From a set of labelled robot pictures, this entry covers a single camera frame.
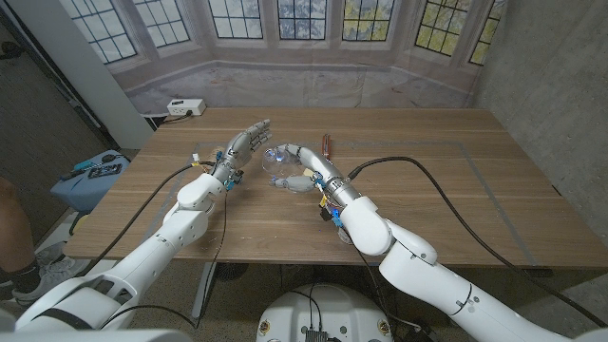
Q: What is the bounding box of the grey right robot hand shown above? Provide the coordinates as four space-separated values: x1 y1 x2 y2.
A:
268 143 360 208

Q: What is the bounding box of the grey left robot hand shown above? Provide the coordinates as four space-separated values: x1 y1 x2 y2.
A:
213 118 273 185

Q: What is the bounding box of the clear glass cup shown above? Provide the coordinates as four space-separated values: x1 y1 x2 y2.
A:
261 145 305 180

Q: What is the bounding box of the white power strip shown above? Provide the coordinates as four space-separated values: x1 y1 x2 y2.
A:
166 98 207 118

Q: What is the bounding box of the printed window backdrop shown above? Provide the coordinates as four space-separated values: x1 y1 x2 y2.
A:
59 0 507 115

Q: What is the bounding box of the black floor fan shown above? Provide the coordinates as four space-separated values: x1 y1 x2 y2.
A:
216 262 251 282

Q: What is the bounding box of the black flat electronic device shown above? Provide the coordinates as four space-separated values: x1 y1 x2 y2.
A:
87 163 123 180

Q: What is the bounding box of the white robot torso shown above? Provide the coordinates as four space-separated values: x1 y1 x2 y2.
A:
256 283 394 342

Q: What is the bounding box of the grey metal table leg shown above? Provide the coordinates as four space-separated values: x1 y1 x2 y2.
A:
191 261 219 319

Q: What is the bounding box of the grey and black sneaker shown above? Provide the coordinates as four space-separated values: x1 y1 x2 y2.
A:
9 241 91 305

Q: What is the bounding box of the person's bare leg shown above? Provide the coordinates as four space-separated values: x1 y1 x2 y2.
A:
0 176 37 281

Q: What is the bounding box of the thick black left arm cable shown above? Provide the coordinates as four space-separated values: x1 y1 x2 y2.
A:
80 162 216 281

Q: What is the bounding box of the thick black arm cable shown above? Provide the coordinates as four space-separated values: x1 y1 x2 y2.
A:
80 162 216 281
348 156 608 329

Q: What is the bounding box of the black power strip cord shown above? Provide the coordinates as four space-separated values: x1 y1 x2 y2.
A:
161 109 194 125

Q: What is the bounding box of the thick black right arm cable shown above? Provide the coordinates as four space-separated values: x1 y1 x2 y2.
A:
348 156 608 329

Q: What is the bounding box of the thin black left wrist cable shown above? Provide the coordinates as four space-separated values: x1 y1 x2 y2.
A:
98 192 229 331

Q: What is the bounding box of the teal handled tool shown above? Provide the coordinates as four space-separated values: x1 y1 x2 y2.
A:
60 160 96 181

